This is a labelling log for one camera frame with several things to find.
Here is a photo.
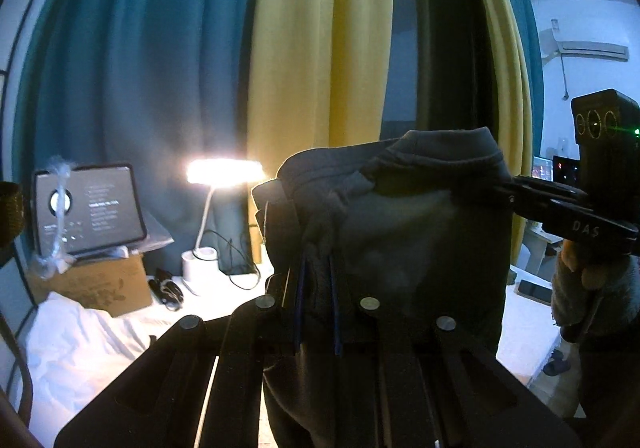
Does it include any computer monitor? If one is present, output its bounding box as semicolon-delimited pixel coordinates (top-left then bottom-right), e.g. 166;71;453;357
532;156;553;182

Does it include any coiled black cable bundle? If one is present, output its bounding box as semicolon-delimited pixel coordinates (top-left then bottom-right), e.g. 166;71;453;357
147;268;186;313

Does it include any air conditioner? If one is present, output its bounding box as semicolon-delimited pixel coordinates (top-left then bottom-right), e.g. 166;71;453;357
539;29;629;64

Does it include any white cloth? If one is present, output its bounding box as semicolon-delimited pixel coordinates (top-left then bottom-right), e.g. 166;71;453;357
19;291;222;446

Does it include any person right hand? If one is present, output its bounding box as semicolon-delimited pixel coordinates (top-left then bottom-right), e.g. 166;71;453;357
561;239;631;290

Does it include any cardboard box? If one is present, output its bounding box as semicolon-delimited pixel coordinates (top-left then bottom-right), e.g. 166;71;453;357
26;255;153;317

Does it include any black phone in case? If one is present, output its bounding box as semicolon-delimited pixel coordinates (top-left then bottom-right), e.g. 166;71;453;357
516;280;552;305

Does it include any teal curtain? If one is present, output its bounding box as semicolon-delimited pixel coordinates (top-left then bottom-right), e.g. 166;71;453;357
12;0;254;272

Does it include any white desk lamp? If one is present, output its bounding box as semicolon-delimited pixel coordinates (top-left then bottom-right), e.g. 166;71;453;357
181;156;264;296

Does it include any brown t-shirt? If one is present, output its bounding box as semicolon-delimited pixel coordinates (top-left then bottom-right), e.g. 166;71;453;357
249;126;514;448

